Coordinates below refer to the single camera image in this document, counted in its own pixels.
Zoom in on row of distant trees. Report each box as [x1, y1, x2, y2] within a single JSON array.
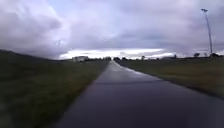
[[112, 51, 224, 62]]

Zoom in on pale low building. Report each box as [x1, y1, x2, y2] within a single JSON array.
[[71, 55, 90, 63]]

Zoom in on grass embankment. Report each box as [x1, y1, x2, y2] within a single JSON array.
[[0, 49, 110, 128]]

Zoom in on tall lamp pole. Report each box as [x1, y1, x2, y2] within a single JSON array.
[[200, 8, 214, 58]]

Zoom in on flat grass field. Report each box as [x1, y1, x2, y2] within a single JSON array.
[[114, 56, 224, 100]]

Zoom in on wet dark asphalt path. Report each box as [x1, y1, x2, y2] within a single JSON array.
[[49, 60, 224, 128]]

